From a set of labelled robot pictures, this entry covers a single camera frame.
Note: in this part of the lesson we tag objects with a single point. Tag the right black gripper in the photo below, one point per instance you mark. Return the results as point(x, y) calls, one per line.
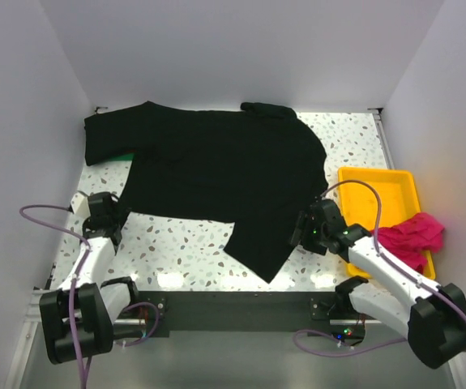
point(304, 221)

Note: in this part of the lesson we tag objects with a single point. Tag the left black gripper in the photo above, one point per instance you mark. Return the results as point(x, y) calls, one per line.
point(118, 213)

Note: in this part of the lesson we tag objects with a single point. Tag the black t shirt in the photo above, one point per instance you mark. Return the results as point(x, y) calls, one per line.
point(115, 133)
point(253, 172)

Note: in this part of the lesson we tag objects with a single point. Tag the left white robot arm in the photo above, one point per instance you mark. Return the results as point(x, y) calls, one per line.
point(80, 315)

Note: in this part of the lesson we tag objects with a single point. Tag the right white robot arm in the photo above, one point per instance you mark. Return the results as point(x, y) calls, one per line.
point(430, 317)

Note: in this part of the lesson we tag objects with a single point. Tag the folded green t shirt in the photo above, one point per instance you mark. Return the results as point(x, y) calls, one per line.
point(123, 157)

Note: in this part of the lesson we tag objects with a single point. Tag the folded black t shirt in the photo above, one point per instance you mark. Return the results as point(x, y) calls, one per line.
point(115, 133)

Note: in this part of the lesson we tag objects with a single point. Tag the yellow plastic tray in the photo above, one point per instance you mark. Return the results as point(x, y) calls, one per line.
point(383, 195)

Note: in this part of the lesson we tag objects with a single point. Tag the crumpled pink t shirt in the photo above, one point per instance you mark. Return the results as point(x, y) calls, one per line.
point(409, 240)

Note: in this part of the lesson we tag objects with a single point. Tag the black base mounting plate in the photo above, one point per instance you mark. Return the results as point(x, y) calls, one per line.
point(249, 311)

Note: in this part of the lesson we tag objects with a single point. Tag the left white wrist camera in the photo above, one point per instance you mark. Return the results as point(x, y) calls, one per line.
point(79, 205)

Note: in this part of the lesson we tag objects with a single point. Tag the aluminium frame rail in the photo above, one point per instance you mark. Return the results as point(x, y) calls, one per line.
point(27, 335)

